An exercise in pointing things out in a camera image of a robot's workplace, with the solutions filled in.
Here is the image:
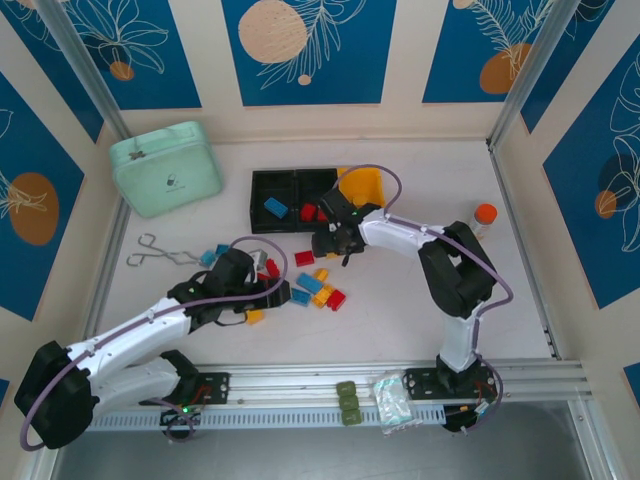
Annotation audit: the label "yellow plastic container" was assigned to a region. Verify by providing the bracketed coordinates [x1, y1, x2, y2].
[337, 166, 389, 209]

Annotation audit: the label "black plastic container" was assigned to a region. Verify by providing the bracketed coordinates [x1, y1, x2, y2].
[294, 168, 341, 234]
[249, 169, 299, 235]

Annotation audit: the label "metal tongs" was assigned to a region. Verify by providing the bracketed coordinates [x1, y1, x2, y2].
[125, 233, 211, 269]

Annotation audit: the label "mint green medicine bag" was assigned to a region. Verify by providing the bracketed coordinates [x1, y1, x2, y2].
[108, 120, 224, 220]

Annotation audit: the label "orange capped bottle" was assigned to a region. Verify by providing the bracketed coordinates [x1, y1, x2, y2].
[463, 203, 498, 242]

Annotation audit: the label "clear plastic bag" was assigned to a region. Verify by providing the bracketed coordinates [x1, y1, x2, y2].
[371, 372, 420, 437]

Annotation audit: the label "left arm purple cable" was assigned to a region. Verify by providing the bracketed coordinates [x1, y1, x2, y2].
[19, 234, 290, 451]

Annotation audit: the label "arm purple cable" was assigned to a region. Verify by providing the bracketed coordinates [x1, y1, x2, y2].
[335, 163, 514, 436]
[19, 234, 290, 451]

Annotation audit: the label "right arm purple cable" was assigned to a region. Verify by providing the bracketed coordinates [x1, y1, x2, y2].
[335, 163, 514, 436]

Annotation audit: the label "aluminium mounting rail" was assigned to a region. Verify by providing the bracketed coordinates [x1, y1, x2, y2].
[194, 360, 587, 407]

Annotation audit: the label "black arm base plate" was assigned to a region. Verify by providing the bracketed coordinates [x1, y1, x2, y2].
[197, 372, 232, 407]
[403, 367, 497, 402]

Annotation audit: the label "aluminium side rail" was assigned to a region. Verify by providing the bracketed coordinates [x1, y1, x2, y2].
[82, 197, 132, 352]
[488, 143, 562, 360]

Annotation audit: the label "white slotted cable duct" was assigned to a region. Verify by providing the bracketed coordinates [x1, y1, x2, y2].
[89, 406, 447, 430]

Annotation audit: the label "aluminium frame post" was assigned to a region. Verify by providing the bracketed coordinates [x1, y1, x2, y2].
[37, 0, 134, 142]
[487, 0, 576, 151]

